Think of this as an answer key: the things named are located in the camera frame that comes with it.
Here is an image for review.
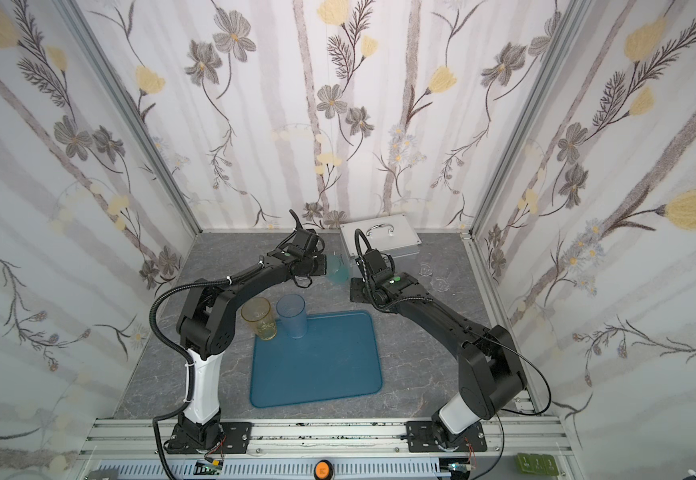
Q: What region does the teal plastic cup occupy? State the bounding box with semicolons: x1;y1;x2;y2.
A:
326;254;350;285

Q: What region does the blue plastic cup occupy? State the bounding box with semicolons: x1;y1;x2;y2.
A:
276;294;308;339

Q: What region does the yellow plastic cup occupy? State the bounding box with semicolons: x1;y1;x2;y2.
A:
241;297;278;341

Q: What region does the teal plastic tray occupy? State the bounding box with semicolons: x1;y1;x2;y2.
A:
250;310;383;409

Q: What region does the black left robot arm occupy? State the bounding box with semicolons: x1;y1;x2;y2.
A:
171;227;326;425

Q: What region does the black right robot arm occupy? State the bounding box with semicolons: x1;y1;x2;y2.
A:
357;249;527;438

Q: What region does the silver aluminium first aid case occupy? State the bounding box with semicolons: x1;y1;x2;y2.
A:
340;214;422;259

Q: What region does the clear faceted glass back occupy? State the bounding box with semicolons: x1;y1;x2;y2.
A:
419;253;434;277

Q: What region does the clear faceted glass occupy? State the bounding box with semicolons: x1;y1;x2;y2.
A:
431;271;455;293
419;253;434;277

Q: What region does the clear faceted glass right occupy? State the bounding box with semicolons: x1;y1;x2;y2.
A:
431;271;455;293

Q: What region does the orange black knob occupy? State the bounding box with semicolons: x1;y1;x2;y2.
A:
314;460;335;480

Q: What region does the green circuit board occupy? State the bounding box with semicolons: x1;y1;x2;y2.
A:
515;453;561;477

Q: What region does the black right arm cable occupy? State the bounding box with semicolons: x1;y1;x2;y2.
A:
467;329;553;480

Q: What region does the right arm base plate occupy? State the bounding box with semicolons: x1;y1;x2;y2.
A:
403;420;488;453

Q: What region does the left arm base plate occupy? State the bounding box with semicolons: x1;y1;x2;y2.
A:
165;420;253;454

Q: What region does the black corrugated cable conduit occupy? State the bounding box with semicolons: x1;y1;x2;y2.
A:
148;278;247;480

